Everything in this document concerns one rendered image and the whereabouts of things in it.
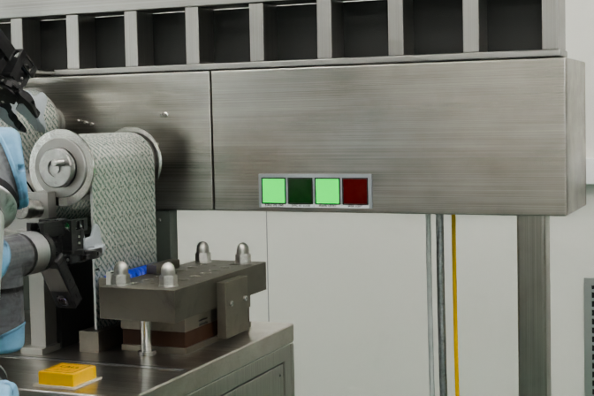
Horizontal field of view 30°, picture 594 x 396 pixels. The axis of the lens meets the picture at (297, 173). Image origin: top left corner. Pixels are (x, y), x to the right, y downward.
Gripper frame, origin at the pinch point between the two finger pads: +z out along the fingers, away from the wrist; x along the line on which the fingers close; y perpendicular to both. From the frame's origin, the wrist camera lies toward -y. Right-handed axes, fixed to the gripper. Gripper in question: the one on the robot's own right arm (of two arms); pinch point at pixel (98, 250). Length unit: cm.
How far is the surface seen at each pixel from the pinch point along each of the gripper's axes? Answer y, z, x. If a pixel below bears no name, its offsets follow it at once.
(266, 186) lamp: 10.3, 29.7, -22.4
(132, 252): -1.9, 12.0, -0.2
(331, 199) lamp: 7.9, 29.7, -36.7
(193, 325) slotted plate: -14.1, 2.4, -18.9
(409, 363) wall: -80, 263, 20
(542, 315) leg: -17, 46, -76
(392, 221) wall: -20, 263, 26
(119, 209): 7.3, 7.8, -0.3
